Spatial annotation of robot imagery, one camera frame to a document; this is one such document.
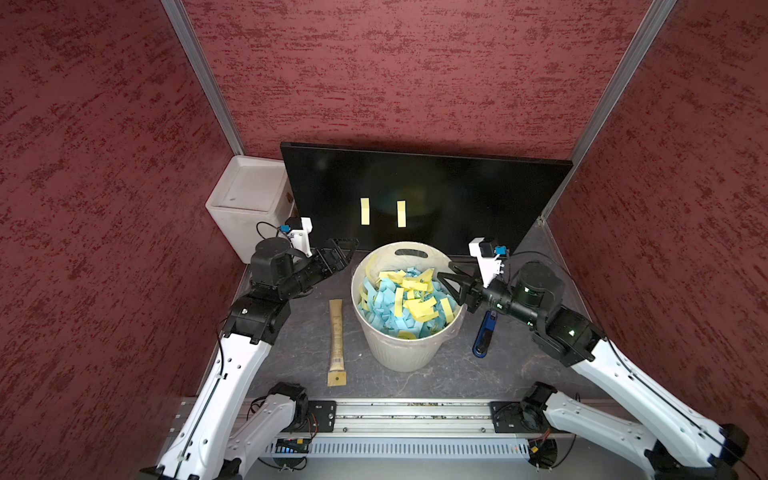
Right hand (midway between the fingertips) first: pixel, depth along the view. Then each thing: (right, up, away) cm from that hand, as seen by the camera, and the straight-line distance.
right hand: (443, 278), depth 64 cm
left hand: (-21, +5, +3) cm, 22 cm away
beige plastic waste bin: (-12, -22, +15) cm, 29 cm away
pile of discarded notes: (-7, -7, +5) cm, 11 cm away
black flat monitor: (-19, +22, +28) cm, 40 cm away
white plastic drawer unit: (-57, +21, +28) cm, 67 cm away
